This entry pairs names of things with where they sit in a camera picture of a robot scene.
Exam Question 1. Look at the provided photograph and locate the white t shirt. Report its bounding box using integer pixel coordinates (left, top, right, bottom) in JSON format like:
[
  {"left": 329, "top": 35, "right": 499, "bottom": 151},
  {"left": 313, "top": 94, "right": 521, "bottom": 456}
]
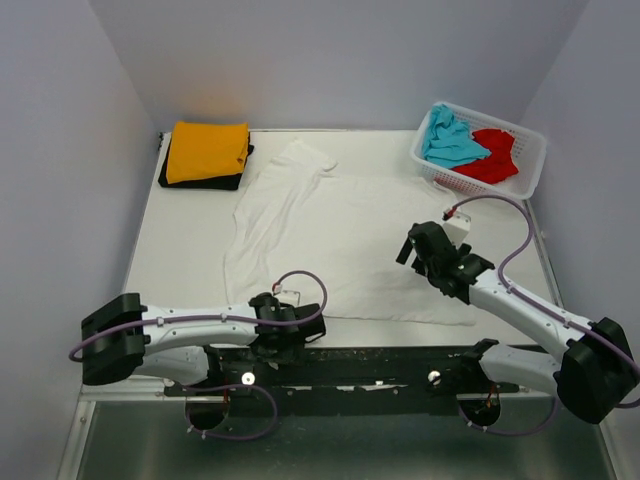
[{"left": 223, "top": 141, "right": 475, "bottom": 326}]

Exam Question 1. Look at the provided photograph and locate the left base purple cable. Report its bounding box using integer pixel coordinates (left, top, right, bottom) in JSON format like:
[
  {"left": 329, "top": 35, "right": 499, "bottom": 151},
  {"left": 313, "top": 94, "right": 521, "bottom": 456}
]
[{"left": 182, "top": 384, "right": 280, "bottom": 441}]

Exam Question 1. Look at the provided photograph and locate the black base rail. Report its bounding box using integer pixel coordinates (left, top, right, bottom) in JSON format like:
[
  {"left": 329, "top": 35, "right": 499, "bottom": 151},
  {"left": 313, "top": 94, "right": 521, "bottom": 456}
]
[{"left": 164, "top": 346, "right": 521, "bottom": 418}]

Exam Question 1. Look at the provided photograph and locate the turquoise t shirt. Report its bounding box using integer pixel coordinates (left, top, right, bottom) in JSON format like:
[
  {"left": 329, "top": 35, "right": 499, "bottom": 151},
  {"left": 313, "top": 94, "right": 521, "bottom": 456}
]
[{"left": 421, "top": 104, "right": 490, "bottom": 169}]

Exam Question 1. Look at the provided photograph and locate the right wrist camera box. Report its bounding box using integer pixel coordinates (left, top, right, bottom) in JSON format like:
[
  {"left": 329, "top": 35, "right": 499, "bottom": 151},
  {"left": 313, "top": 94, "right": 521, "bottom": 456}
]
[{"left": 441, "top": 210, "right": 471, "bottom": 247}]

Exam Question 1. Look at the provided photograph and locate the red t shirt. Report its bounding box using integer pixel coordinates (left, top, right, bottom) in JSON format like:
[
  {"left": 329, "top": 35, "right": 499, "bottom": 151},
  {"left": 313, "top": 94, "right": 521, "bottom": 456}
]
[{"left": 453, "top": 128, "right": 519, "bottom": 185}]

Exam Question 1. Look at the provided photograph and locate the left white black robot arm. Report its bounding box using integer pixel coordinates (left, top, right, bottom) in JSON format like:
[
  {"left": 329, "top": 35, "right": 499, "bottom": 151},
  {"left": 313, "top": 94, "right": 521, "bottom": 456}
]
[{"left": 70, "top": 293, "right": 326, "bottom": 395}]

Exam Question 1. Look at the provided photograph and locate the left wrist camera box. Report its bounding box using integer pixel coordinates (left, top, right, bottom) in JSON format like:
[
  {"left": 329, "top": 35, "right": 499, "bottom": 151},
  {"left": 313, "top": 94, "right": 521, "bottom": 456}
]
[{"left": 272, "top": 284, "right": 302, "bottom": 307}]

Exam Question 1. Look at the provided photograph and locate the folded orange t shirt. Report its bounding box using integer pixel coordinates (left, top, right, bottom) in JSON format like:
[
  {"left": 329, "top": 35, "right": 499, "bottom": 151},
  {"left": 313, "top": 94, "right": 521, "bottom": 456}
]
[{"left": 167, "top": 121, "right": 250, "bottom": 184}]

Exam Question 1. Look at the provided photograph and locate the white plastic laundry basket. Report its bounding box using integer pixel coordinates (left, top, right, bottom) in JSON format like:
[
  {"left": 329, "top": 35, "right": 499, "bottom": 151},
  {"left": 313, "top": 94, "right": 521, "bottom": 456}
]
[{"left": 410, "top": 102, "right": 547, "bottom": 200}]

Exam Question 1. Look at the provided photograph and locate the folded black t shirt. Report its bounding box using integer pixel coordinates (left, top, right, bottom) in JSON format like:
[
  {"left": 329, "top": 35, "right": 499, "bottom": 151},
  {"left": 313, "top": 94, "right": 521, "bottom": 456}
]
[{"left": 157, "top": 145, "right": 243, "bottom": 191}]

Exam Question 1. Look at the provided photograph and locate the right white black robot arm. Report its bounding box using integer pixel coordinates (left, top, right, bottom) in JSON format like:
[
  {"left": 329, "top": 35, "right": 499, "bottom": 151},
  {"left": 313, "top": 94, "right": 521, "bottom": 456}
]
[{"left": 397, "top": 221, "right": 639, "bottom": 424}]

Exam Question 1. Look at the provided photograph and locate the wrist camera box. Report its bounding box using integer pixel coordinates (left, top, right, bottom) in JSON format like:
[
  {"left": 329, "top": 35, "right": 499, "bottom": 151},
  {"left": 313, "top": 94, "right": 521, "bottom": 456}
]
[
  {"left": 441, "top": 210, "right": 471, "bottom": 247},
  {"left": 272, "top": 284, "right": 302, "bottom": 307}
]

